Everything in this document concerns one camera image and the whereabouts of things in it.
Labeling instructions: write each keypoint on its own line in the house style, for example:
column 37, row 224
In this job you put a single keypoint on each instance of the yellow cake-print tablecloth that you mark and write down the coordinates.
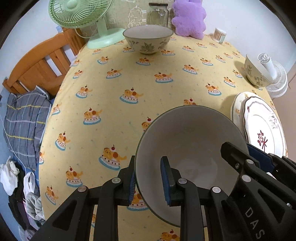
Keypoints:
column 110, row 96

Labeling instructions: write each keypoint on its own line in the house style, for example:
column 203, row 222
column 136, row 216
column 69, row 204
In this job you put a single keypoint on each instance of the large floral bowl back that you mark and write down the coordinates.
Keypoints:
column 148, row 39

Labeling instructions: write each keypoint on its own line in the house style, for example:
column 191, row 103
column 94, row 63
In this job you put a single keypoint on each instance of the glass jar red lid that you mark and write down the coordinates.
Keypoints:
column 158, row 14

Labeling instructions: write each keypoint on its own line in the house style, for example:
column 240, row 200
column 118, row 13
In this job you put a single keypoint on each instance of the purple plush toy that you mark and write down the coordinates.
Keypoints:
column 189, row 18

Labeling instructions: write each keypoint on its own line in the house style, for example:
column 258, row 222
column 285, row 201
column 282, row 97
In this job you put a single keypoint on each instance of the cotton swab container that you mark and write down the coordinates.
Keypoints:
column 219, row 35

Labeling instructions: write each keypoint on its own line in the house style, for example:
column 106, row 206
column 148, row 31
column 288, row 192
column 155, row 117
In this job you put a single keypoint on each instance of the green elephant-print mat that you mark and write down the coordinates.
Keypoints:
column 123, row 14

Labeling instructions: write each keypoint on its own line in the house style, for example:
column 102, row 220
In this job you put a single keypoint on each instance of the large yellow-flower plate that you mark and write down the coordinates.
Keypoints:
column 238, row 108

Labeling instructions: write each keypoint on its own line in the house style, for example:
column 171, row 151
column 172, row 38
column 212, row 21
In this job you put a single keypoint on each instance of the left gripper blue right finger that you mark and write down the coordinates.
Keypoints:
column 264, row 159

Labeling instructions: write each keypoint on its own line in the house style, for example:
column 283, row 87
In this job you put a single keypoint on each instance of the small floral bowl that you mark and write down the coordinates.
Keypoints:
column 256, row 73

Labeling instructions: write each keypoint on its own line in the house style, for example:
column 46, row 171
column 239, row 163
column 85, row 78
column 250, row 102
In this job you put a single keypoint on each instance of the white floor fan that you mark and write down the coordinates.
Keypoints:
column 279, row 84

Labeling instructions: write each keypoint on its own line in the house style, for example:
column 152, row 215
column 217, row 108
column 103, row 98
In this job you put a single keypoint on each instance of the wooden bed headboard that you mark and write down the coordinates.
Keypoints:
column 45, row 65

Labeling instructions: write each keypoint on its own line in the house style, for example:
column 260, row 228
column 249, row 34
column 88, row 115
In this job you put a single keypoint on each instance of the grey plaid pillow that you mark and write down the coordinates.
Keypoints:
column 24, row 125

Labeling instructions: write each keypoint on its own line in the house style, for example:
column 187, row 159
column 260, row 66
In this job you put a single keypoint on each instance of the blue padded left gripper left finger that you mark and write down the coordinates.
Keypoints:
column 132, row 180

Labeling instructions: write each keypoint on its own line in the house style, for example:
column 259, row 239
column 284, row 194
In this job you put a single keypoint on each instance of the green desk fan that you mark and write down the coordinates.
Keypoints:
column 83, row 13

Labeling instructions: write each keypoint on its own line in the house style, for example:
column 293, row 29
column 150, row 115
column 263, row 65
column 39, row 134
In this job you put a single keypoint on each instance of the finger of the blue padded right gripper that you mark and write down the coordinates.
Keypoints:
column 167, row 180

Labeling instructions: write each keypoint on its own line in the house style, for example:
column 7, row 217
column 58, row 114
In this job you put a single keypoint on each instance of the pile of clothes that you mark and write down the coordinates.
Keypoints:
column 16, row 204

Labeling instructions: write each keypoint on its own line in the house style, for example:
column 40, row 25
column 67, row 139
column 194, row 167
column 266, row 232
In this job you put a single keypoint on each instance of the white plate red pattern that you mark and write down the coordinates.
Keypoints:
column 272, row 145

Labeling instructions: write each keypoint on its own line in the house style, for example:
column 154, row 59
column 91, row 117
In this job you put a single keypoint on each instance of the large floral bowl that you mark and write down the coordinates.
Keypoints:
column 191, row 138
column 148, row 39

